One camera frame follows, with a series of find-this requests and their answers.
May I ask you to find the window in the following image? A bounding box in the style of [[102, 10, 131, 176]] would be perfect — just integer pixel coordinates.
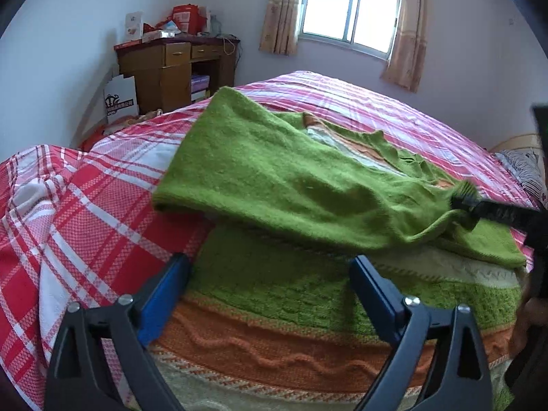
[[299, 0, 405, 60]]

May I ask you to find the white paper bag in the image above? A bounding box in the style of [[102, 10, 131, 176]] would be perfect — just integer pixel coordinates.
[[103, 74, 138, 125]]

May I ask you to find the striped grey pillow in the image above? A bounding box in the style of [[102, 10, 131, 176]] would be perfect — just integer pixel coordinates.
[[496, 148, 548, 211]]

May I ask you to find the tissue box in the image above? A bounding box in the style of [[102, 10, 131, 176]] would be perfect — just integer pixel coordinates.
[[141, 29, 177, 44]]

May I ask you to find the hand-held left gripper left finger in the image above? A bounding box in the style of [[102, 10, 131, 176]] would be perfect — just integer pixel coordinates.
[[44, 253, 192, 411]]

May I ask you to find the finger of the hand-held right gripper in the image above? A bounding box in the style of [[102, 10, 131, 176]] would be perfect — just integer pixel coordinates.
[[449, 183, 541, 233]]

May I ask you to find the red plaid bed sheet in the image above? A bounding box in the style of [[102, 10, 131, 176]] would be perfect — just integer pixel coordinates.
[[0, 71, 541, 411]]

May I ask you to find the white card box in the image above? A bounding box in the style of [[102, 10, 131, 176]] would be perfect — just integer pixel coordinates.
[[125, 11, 145, 42]]

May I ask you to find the green striped knit sweater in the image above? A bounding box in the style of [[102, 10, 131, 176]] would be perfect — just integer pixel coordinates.
[[146, 87, 529, 411]]

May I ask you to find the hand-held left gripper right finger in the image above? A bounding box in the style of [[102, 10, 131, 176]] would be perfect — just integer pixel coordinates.
[[349, 256, 493, 411]]

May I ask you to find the brown wooden desk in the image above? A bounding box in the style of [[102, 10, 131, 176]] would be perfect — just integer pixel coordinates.
[[114, 35, 240, 115]]

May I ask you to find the beige floral curtain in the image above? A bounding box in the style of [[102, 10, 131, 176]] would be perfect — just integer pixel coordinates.
[[259, 0, 308, 56], [380, 0, 429, 94]]

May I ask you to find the red gift box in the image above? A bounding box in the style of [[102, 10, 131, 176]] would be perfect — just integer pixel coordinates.
[[172, 4, 209, 35]]

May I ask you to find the cream wooden headboard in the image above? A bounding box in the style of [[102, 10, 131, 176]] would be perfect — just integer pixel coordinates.
[[488, 133, 544, 155]]

